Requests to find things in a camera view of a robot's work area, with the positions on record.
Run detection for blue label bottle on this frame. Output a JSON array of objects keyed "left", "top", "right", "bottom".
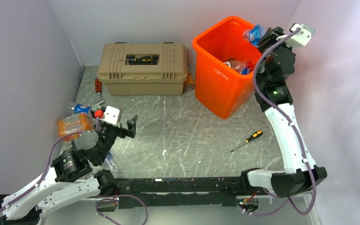
[
  {"left": 242, "top": 24, "right": 266, "bottom": 47},
  {"left": 102, "top": 152, "right": 119, "bottom": 173}
]

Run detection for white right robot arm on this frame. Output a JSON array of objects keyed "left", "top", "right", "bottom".
[{"left": 239, "top": 23, "right": 328, "bottom": 198}]

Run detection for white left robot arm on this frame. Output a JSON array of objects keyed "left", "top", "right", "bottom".
[{"left": 0, "top": 116, "right": 137, "bottom": 225}]

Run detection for orange plastic bin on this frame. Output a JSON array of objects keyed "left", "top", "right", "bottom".
[{"left": 192, "top": 16, "right": 261, "bottom": 119}]

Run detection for crushed orange label bottle left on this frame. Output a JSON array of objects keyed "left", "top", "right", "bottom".
[{"left": 57, "top": 113, "right": 94, "bottom": 137}]

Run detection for pepsi bottle far left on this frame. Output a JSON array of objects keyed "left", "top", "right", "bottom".
[{"left": 66, "top": 102, "right": 101, "bottom": 118}]

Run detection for tan plastic toolbox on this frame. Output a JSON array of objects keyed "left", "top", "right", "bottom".
[{"left": 97, "top": 42, "right": 188, "bottom": 96}]

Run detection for black yellow screwdriver on toolbox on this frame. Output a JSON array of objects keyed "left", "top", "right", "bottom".
[{"left": 124, "top": 55, "right": 152, "bottom": 61}]

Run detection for yellow black screwdriver on table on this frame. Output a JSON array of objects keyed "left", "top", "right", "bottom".
[{"left": 230, "top": 130, "right": 263, "bottom": 152}]

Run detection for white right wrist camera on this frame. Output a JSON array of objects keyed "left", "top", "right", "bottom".
[{"left": 276, "top": 23, "right": 315, "bottom": 48}]

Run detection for red handled tool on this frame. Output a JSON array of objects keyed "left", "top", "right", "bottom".
[{"left": 94, "top": 77, "right": 104, "bottom": 105}]

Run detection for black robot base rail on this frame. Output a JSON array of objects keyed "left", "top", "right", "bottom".
[{"left": 88, "top": 175, "right": 269, "bottom": 209}]

